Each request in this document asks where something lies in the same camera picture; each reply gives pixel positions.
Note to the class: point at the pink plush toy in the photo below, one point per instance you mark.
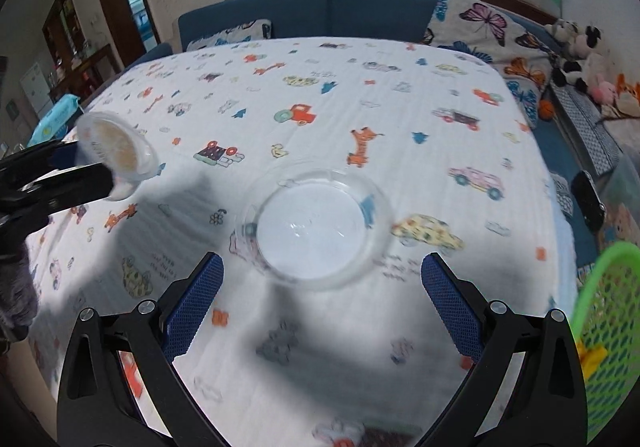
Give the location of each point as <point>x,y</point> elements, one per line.
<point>602,92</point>

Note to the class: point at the butterfly print pillow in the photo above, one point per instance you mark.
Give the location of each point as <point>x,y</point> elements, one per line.
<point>480,27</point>

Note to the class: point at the orange fox plush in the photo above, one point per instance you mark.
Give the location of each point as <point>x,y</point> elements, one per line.
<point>629,94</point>

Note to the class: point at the clear plastic storage bin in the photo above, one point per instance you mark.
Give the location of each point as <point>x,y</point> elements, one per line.
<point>625,197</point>

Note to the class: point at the blue sofa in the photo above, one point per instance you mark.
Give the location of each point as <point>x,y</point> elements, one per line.
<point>310,12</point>

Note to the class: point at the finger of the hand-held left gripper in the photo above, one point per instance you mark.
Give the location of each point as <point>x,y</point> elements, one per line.
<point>40,157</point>
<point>70,189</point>

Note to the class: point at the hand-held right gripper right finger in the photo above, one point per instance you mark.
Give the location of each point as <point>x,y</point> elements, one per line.
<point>450,307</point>

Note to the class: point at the wooden door frame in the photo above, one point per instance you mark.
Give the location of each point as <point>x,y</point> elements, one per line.
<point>105,12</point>

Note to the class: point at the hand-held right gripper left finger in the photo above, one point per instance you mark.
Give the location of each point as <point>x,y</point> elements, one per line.
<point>195,307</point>

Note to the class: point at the grey patterned mat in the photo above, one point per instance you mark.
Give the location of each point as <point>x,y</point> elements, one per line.
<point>590,132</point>

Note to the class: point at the wooden cabinet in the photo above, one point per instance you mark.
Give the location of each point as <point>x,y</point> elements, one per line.
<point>75,52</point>

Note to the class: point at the white refrigerator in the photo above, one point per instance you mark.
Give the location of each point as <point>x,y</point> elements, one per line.
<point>35,89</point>

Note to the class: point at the blue wet wipes pack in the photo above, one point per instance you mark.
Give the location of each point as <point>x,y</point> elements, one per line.
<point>55,119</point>

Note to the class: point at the small clear lidded sauce cup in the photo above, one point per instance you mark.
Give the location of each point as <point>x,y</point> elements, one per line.
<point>115,147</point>

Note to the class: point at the green plastic mesh basket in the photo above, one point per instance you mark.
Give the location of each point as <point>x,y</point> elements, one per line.
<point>600,267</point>

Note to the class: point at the white vehicle print blanket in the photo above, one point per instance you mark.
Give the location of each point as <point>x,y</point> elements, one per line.
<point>350,92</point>

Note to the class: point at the black and white cow plush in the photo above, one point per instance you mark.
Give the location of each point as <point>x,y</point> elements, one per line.
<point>575,47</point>

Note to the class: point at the small orange ball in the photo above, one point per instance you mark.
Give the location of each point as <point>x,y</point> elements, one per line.
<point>546,109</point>

